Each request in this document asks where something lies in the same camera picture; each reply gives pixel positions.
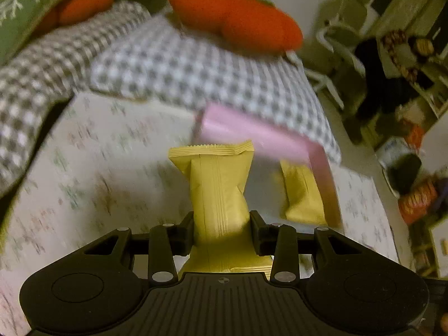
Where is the gold snack packet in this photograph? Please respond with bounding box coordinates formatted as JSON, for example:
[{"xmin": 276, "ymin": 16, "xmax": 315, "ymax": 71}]
[
  {"xmin": 280, "ymin": 160, "xmax": 327, "ymax": 226},
  {"xmin": 169, "ymin": 140, "xmax": 273, "ymax": 276}
]

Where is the gold snack packet in box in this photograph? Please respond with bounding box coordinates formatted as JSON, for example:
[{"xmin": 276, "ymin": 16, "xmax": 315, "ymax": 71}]
[{"xmin": 280, "ymin": 160, "xmax": 327, "ymax": 226}]

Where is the pink silver cardboard box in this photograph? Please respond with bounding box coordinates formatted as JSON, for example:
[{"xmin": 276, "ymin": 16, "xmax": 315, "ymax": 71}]
[{"xmin": 193, "ymin": 104, "xmax": 341, "ymax": 233}]

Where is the floral white tablecloth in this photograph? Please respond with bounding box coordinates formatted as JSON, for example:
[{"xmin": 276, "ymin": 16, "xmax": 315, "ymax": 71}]
[{"xmin": 1, "ymin": 92, "xmax": 398, "ymax": 335}]

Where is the orange patterned bag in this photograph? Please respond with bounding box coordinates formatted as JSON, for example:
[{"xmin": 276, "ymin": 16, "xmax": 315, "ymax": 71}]
[{"xmin": 398, "ymin": 179, "xmax": 438, "ymax": 225}]

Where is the black bag on floor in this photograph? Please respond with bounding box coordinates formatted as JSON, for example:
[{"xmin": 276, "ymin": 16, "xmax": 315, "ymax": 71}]
[{"xmin": 386, "ymin": 153, "xmax": 421, "ymax": 196}]

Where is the person in dark coat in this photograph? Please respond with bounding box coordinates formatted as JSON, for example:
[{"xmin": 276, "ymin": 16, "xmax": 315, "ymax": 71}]
[{"xmin": 343, "ymin": 30, "xmax": 435, "ymax": 145}]

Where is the grey checkered quilt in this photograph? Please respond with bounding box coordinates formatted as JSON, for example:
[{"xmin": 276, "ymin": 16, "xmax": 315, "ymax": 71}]
[{"xmin": 1, "ymin": 1, "xmax": 342, "ymax": 193}]

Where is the white office chair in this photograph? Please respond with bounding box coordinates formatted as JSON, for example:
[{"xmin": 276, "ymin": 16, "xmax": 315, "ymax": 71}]
[{"xmin": 304, "ymin": 0, "xmax": 368, "ymax": 109}]

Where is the orange pumpkin plush cushion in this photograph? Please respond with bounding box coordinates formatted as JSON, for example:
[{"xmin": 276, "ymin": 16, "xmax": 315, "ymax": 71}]
[{"xmin": 169, "ymin": 0, "xmax": 303, "ymax": 55}]

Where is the small orange plush cushion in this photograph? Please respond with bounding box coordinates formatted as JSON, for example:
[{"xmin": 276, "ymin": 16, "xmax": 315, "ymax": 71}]
[{"xmin": 34, "ymin": 0, "xmax": 114, "ymax": 35}]

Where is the green snowflake pillow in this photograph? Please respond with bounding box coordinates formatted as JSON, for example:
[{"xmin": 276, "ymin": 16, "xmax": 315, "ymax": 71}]
[{"xmin": 1, "ymin": 0, "xmax": 62, "ymax": 64}]

